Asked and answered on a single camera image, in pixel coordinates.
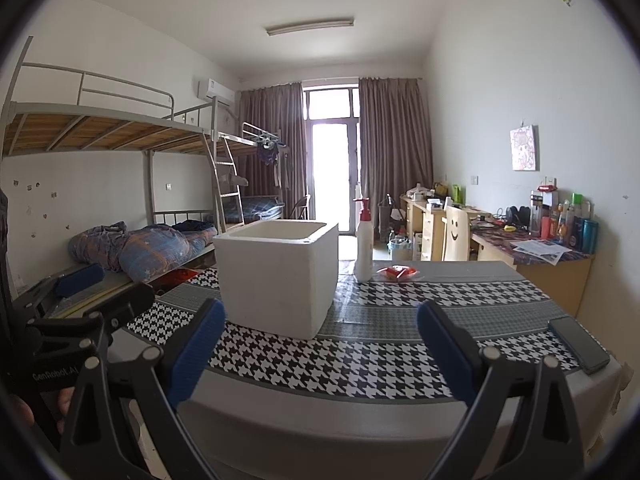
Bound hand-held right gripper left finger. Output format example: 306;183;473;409
60;297;227;480

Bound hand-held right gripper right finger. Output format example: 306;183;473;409
416;300;586;480

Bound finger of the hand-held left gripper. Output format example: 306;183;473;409
12;263;106;322
30;284;156;357

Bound white foam box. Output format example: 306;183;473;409
212;219;340;341

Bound person's left hand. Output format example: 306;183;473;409
10;386;77;433

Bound purple grey blanket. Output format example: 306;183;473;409
67;221;131;266

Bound blue orange quilt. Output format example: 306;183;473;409
120;225;213;283

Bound red plastic bag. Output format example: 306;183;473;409
165;269;201;291

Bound houndstooth tablecloth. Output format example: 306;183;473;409
125;259;583;405

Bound red snack packet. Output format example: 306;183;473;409
376;264;420;282

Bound wooden chair with smiley face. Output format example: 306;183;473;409
442;205;473;262

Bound white trash bin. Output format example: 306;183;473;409
387;237;413;261

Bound light wooden desk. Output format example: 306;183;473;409
400;195;493;261

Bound white pump bottle red cap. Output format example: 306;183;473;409
352;197;373;282

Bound dark smartphone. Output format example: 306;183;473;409
547;316;612;376

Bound wooden desk with patterned top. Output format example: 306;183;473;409
470;222;596;318

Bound printed papers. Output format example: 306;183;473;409
510;239;573;265

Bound black bag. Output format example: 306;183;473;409
377;195;403;241

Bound large grey metal bunk bed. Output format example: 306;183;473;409
0;35;236;281

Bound grey metal bunk ladder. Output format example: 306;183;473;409
202;132;246;236

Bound blue plaid bedding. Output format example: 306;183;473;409
222;196;285;223

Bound row of toiletry bottles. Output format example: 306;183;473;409
530;191;599;255

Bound black folding chair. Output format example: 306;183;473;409
287;194;312;221

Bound brown curtain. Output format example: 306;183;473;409
358;76;435;251
239;85;307;211

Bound dark hanging clothes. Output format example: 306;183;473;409
255;142;291;188

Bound small grey metal bunk bed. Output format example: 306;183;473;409
215;121;291;233

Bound glass balcony door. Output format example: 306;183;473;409
302;87;362;221

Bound white air conditioner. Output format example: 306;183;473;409
196;77;236;107

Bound ceiling tube light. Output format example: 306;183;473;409
265;17;355;37

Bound small wall stickers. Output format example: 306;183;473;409
12;179;60;238

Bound pink cartoon wall poster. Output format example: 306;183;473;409
510;124;538;172

